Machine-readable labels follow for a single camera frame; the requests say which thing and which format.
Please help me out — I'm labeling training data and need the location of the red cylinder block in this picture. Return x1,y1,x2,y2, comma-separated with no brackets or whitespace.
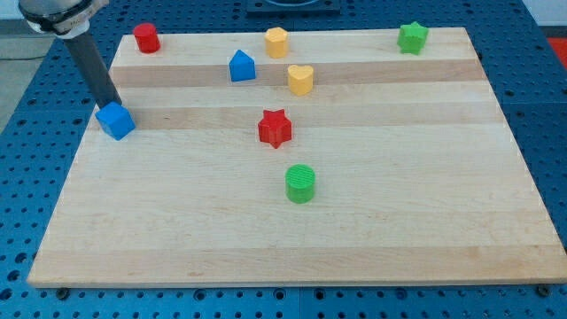
133,22,161,54

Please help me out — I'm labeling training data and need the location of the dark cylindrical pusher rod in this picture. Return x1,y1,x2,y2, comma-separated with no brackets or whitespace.
64,31,122,108

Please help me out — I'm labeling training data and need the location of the wooden board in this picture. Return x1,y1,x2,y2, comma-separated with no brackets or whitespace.
27,27,566,288

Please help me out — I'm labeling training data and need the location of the red star block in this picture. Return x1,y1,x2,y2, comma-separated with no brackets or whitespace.
258,109,292,149

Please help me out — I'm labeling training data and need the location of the green cylinder block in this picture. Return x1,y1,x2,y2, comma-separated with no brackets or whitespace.
284,164,315,204

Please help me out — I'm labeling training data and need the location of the yellow hexagon block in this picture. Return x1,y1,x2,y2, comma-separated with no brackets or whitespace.
264,27,289,58

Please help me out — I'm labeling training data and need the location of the robot arm end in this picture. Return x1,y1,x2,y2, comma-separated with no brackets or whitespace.
18,0,110,35

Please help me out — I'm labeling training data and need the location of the yellow heart block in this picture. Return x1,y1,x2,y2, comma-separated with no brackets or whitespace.
287,65,315,96

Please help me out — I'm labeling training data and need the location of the blue cube block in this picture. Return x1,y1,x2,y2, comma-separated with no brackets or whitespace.
95,102,136,141

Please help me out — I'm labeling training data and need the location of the blue triangle block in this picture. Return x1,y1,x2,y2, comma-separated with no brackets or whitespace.
229,50,256,82

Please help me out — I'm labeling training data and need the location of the green star block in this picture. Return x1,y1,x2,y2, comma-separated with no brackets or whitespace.
397,21,429,55

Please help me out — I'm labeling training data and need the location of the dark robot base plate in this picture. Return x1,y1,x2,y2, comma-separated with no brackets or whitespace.
246,0,341,15

